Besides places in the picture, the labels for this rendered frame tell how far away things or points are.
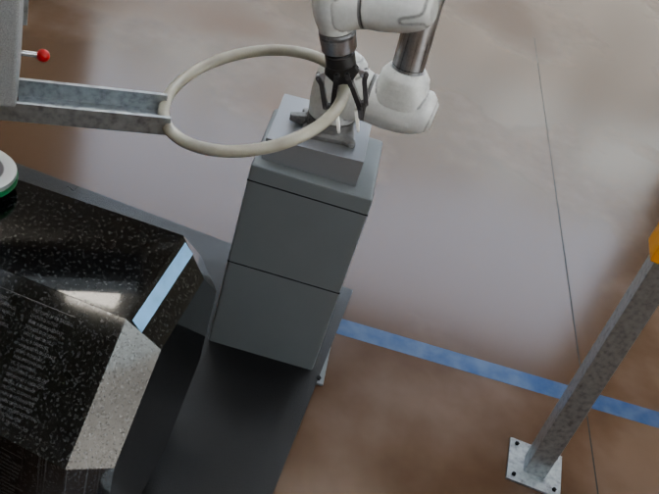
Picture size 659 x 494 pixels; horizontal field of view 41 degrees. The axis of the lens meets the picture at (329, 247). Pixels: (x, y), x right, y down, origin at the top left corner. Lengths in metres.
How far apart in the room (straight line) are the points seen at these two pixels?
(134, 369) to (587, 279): 2.76
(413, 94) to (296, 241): 0.62
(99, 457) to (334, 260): 1.16
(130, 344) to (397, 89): 1.15
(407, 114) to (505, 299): 1.49
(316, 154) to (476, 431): 1.22
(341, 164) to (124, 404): 1.10
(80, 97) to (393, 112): 0.96
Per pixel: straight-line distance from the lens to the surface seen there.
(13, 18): 2.01
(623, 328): 2.84
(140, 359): 2.08
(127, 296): 2.09
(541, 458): 3.23
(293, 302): 3.05
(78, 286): 2.10
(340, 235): 2.85
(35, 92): 2.28
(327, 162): 2.77
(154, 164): 4.11
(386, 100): 2.70
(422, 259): 3.99
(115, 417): 2.08
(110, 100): 2.28
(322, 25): 2.10
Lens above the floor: 2.28
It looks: 36 degrees down
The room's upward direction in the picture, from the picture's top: 18 degrees clockwise
